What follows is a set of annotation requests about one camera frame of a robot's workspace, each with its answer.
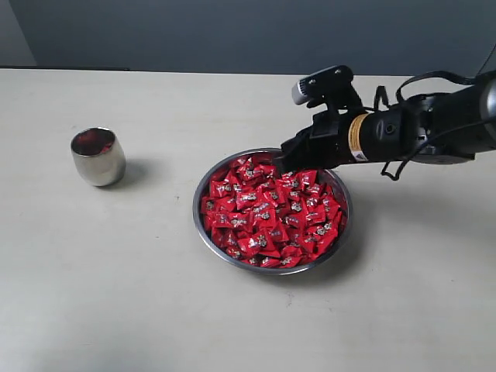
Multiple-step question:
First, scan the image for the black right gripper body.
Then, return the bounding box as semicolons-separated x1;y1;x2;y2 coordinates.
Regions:
281;110;368;171

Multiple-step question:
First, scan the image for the pile of red wrapped candies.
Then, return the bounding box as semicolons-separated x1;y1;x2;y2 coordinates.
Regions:
201;156;343;268

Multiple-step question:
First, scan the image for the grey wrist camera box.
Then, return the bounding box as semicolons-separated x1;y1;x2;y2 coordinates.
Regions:
291;65;363;112

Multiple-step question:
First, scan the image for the round steel bowl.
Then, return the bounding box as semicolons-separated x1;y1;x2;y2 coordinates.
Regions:
192;147;353;276

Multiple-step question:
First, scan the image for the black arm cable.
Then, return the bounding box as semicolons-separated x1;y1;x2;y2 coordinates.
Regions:
374;38;496;182

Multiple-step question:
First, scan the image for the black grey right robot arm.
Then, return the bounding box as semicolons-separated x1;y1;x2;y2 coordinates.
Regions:
274;65;495;181

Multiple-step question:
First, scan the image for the stainless steel cup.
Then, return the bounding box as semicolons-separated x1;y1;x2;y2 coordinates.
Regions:
71;127;126;187

